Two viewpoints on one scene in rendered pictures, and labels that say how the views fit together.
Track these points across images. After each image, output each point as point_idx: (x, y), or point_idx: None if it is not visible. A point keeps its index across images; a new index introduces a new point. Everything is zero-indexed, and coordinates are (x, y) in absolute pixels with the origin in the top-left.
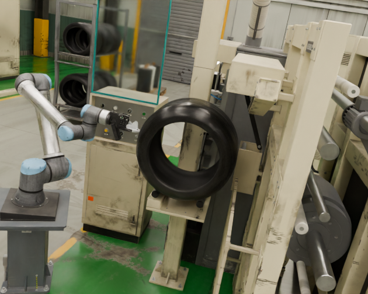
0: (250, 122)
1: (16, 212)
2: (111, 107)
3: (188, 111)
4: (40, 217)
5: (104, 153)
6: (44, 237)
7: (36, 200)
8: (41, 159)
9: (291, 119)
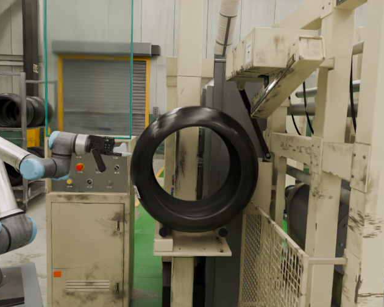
0: None
1: None
2: None
3: (196, 112)
4: (0, 303)
5: (71, 210)
6: None
7: None
8: None
9: (331, 91)
